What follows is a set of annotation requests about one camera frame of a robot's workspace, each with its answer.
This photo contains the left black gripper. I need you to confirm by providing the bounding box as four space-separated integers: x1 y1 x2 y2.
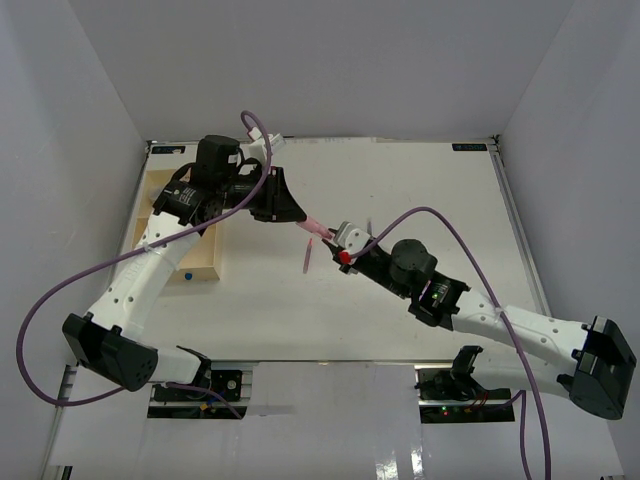
221 167 309 224

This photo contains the pink highlighter pen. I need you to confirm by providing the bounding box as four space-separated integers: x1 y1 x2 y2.
296 216 334 240

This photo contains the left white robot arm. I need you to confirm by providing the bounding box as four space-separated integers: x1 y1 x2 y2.
62 130 307 399

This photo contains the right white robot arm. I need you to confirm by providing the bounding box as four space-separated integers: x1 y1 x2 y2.
325 222 637 420

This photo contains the purple marker red tip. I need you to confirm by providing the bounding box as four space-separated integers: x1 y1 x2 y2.
302 238 313 274

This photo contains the cream compartment organizer tray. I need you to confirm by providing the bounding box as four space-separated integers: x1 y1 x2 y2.
129 168 226 284

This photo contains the left corner label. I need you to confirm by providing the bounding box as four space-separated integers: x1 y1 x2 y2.
150 145 186 155

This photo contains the corner label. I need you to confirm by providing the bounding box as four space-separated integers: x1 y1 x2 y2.
452 143 488 152
150 145 186 155

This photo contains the right corner label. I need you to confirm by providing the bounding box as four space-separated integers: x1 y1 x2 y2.
452 143 488 152

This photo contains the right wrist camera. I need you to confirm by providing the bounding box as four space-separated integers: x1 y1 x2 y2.
333 221 373 256

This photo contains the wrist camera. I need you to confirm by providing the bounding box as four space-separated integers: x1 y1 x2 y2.
333 221 373 256
248 127 286 158

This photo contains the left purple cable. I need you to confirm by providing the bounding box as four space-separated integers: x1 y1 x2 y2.
16 109 274 419

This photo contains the purple cable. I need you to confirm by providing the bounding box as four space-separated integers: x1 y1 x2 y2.
349 207 551 480
16 109 274 419

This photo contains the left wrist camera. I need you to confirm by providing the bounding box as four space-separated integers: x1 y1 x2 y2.
248 127 286 158

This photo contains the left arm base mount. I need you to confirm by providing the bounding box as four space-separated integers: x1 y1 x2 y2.
147 347 248 420

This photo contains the aluminium frame rail right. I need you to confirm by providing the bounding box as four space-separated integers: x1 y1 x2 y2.
487 135 551 315

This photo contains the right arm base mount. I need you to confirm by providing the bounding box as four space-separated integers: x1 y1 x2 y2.
414 346 522 425

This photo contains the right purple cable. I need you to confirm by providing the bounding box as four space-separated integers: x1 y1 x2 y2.
349 207 551 480

